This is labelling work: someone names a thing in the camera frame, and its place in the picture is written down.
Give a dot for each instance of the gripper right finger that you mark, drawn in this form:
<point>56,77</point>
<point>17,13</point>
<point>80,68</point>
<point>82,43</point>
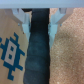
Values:
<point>53,26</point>

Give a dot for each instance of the wooden drawer box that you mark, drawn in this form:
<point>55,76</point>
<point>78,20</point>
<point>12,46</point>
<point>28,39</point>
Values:
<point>11,63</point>

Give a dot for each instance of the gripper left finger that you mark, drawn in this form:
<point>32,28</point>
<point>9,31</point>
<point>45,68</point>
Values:
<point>25,22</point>

